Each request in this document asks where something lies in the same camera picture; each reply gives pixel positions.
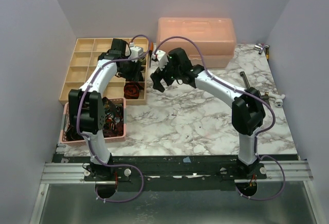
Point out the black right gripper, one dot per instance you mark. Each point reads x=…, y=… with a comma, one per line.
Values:
x=164, y=74

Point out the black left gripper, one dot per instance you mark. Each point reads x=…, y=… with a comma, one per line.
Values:
x=133, y=75

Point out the orange navy striped tie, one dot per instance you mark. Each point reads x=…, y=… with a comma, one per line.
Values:
x=132, y=90

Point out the pink plastic basket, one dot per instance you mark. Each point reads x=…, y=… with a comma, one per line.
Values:
x=118, y=138

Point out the pink plastic storage box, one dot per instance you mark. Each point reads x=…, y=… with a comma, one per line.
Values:
x=214, y=36

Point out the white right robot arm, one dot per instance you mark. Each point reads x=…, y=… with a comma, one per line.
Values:
x=247, y=111

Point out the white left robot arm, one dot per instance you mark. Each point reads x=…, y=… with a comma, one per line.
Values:
x=86, y=109

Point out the pile of patterned ties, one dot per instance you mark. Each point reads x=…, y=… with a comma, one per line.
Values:
x=113, y=118

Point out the wooden compartment tray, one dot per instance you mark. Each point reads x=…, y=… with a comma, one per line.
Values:
x=84, y=61

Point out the silver socket tool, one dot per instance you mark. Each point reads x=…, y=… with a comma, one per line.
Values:
x=261, y=48

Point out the yellow black tool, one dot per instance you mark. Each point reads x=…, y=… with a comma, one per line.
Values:
x=267, y=53

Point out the white plastic fitting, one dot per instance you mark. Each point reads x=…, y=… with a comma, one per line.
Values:
x=278, y=99

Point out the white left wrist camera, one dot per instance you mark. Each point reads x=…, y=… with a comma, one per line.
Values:
x=135, y=52

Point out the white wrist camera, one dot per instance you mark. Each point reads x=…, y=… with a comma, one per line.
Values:
x=135, y=52
x=161, y=57

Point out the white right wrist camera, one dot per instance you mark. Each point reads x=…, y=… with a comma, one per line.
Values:
x=161, y=57

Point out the orange handled screwdriver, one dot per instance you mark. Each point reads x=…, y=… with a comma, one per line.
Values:
x=150, y=52

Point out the metal crank handle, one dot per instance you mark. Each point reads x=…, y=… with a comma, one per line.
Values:
x=264, y=97

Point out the black mounting rail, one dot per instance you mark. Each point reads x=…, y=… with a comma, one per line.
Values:
x=177, y=173

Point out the aluminium extrusion frame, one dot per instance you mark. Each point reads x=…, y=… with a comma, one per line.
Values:
x=63, y=199

